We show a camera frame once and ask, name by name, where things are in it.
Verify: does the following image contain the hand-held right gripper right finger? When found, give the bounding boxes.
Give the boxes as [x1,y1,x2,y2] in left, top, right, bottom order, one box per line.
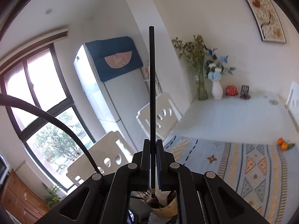
[156,139,269,224]

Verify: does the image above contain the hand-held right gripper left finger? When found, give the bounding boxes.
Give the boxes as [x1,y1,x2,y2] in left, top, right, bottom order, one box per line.
[48,139,151,224]

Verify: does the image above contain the bamboo utensil holder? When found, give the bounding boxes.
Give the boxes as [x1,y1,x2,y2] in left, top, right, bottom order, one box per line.
[149,190,179,218]

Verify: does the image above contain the black gold-tipped chopstick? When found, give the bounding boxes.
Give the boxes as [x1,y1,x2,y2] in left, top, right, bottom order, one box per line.
[149,26,156,199]

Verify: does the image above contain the white dining chair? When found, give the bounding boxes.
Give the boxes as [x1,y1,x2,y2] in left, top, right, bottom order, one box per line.
[137,92,183,140]
[285,81,299,112]
[67,131,135,189]

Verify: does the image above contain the white refrigerator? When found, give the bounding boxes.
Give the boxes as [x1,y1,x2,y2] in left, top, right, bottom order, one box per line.
[73,37,152,150]

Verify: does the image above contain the patterned woven table mat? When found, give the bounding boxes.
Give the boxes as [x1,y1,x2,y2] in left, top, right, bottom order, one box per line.
[165,135,299,220]

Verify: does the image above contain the green potted plant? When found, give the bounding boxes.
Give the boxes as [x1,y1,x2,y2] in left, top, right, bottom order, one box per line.
[44,184,62,209]

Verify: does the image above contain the tall glass vase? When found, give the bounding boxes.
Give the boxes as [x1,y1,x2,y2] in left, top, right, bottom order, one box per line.
[197,68,209,101]

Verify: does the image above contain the white ribbed vase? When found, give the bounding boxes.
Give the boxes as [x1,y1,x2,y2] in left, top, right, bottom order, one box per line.
[212,80,223,100]

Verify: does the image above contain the dark framed window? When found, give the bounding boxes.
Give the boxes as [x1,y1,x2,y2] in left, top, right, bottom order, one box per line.
[0,42,98,192]

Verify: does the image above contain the red lidded teacup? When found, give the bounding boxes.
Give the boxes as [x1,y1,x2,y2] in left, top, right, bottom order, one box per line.
[225,83,239,97]

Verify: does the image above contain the blue and white flowers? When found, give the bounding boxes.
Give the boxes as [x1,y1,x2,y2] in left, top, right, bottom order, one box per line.
[205,48,236,81]

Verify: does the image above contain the black phone stand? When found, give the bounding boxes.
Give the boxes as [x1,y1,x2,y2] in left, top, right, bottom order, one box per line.
[240,85,251,99]

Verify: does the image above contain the green dried plant bouquet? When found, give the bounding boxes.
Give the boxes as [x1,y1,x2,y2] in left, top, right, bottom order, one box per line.
[172,35,208,80]

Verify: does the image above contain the blue refrigerator cover cloth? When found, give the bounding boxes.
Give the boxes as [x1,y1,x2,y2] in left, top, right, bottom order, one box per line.
[85,37,143,83]

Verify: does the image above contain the wooden cabinet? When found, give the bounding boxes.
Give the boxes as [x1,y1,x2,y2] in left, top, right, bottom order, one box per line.
[0,168,50,224]

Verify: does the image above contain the white microwave oven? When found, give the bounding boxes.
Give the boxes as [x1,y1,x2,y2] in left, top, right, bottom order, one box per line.
[0,152,11,185]

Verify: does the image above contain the large framed floral picture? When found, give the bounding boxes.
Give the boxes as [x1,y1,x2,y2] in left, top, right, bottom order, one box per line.
[234,0,286,44]

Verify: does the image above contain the white curtain rail cover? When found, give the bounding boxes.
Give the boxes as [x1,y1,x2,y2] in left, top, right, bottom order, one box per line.
[0,27,70,69]

